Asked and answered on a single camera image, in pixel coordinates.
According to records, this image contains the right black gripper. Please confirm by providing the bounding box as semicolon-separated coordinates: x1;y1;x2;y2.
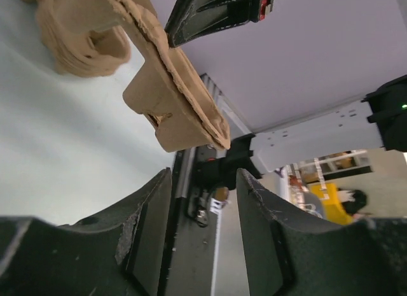
165;0;274;48

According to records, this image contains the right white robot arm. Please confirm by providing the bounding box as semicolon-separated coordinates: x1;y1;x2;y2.
165;0;406;193

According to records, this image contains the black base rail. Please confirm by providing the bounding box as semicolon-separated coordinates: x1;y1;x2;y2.
157;146;224;295

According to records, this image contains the single brown cup carrier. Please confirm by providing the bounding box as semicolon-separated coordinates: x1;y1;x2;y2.
50;0;231;153

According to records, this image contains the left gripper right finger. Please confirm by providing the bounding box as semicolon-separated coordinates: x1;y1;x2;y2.
237;169;406;295

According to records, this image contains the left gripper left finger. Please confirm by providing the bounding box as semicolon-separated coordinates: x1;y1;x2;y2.
1;169;172;295

